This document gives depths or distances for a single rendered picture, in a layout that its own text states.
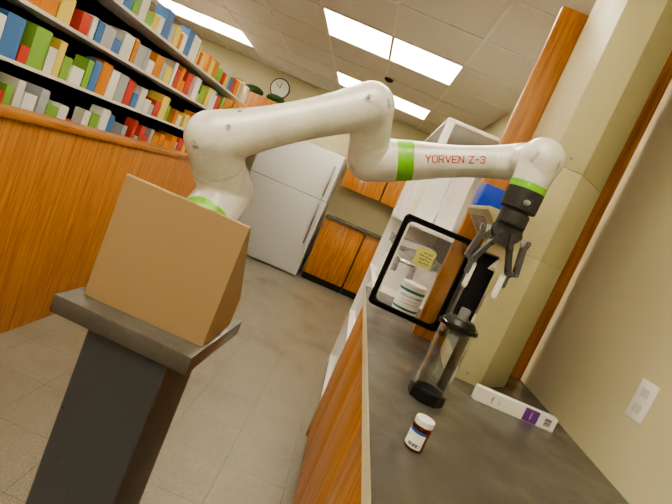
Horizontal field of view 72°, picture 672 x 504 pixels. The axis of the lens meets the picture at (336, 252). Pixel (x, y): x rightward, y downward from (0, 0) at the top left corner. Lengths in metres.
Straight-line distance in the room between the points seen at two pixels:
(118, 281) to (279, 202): 5.49
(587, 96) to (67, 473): 1.76
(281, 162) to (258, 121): 5.42
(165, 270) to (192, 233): 0.10
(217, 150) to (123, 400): 0.59
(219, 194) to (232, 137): 0.15
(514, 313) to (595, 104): 0.70
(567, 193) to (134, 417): 1.38
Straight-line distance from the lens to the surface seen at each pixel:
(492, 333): 1.65
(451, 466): 1.07
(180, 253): 1.03
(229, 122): 1.10
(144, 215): 1.06
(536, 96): 2.05
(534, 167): 1.25
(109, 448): 1.24
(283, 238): 6.53
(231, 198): 1.17
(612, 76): 1.75
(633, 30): 1.81
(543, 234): 1.64
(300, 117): 1.14
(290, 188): 6.49
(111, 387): 1.18
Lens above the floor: 1.37
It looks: 7 degrees down
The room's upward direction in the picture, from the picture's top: 23 degrees clockwise
